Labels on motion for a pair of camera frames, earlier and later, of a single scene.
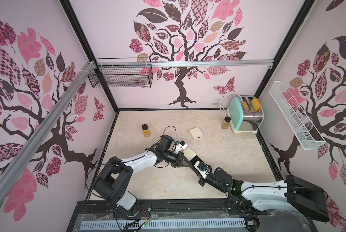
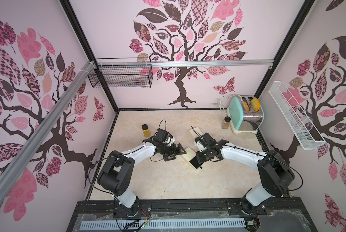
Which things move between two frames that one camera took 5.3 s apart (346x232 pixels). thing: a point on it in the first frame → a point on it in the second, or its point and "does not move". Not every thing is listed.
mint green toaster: x=246 y=114 does not move
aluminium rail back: x=183 y=62 does not move
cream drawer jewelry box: x=195 y=133 does not move
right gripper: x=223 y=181 → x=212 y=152
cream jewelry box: x=193 y=157 does not move
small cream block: x=202 y=168 → x=199 y=145
